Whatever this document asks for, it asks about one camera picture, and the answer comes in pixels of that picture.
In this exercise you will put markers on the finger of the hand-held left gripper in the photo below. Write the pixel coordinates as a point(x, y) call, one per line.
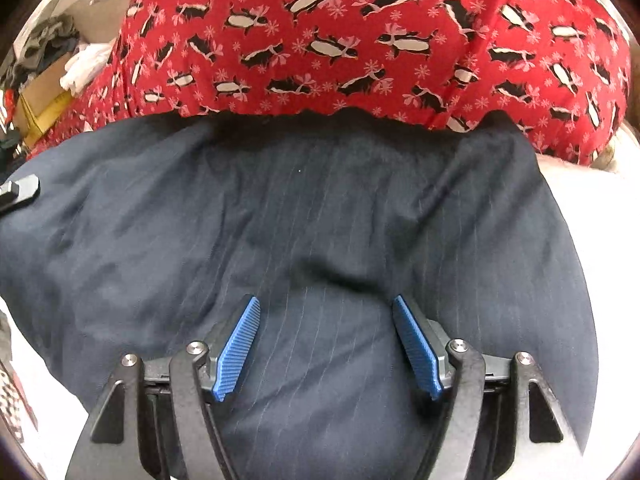
point(20, 191)

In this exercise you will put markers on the yellow cardboard box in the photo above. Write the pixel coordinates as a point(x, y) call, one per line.
point(40, 110)

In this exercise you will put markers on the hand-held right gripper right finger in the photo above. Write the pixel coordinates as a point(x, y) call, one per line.
point(417, 350)

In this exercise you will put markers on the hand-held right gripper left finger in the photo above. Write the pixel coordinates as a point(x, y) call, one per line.
point(235, 355)

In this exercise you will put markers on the white quilted blanket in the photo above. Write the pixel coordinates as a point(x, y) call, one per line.
point(600, 240)

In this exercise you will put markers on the dark navy zip jacket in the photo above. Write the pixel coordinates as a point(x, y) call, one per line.
point(325, 210)

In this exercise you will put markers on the red penguin printed blanket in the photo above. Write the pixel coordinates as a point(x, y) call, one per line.
point(375, 20)

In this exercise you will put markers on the pile of dark clothes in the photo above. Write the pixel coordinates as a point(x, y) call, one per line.
point(47, 45)

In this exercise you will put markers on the white crumpled cloth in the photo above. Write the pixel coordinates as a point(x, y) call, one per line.
point(85, 67)

